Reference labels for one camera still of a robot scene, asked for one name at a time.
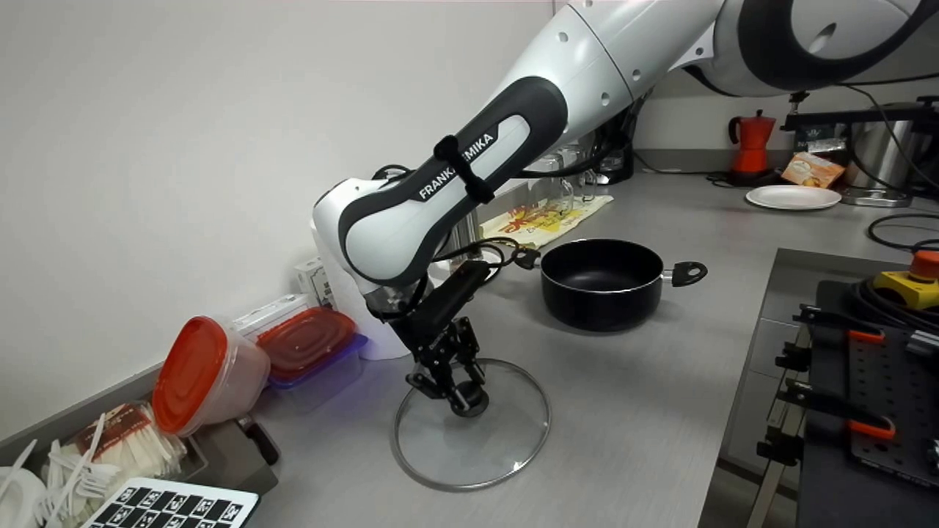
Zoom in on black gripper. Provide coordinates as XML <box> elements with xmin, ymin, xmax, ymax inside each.
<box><xmin>394</xmin><ymin>261</ymin><xmax>491</xmax><ymax>417</ymax></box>

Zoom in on glass lid with black knob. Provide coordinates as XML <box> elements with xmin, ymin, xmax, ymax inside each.
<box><xmin>391</xmin><ymin>357</ymin><xmax>553</xmax><ymax>493</ymax></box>

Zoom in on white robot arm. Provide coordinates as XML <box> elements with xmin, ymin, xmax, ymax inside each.
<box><xmin>312</xmin><ymin>0</ymin><xmax>936</xmax><ymax>417</ymax></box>

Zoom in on flat red lid container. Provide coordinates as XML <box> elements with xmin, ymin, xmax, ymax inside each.
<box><xmin>255</xmin><ymin>308</ymin><xmax>359</xmax><ymax>385</ymax></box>

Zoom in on black cooking pot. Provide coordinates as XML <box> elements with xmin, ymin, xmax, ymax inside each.
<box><xmin>536</xmin><ymin>238</ymin><xmax>707</xmax><ymax>330</ymax></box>

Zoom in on red moka pot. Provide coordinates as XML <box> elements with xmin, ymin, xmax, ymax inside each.
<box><xmin>727</xmin><ymin>112</ymin><xmax>776</xmax><ymax>179</ymax></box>

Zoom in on yellow red printed dish towel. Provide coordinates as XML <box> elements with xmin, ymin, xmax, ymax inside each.
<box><xmin>481</xmin><ymin>195</ymin><xmax>610</xmax><ymax>250</ymax></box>

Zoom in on black white keypad device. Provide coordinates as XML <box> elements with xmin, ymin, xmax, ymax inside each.
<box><xmin>83</xmin><ymin>477</ymin><xmax>259</xmax><ymax>528</ymax></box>

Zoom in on white plate far counter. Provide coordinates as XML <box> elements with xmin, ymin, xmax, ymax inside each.
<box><xmin>742</xmin><ymin>184</ymin><xmax>843</xmax><ymax>210</ymax></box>

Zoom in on bag of white cutlery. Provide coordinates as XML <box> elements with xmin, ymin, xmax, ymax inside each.
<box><xmin>0</xmin><ymin>401</ymin><xmax>187</xmax><ymax>528</ymax></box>

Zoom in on orange snack packet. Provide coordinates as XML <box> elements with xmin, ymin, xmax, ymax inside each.
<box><xmin>784</xmin><ymin>151</ymin><xmax>845</xmax><ymax>187</ymax></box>

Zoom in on black clamp rack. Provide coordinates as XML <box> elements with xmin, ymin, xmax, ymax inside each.
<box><xmin>777</xmin><ymin>281</ymin><xmax>939</xmax><ymax>489</ymax></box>

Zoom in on steel kettle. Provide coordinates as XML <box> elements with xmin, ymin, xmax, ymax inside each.
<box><xmin>845</xmin><ymin>119</ymin><xmax>919</xmax><ymax>209</ymax></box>

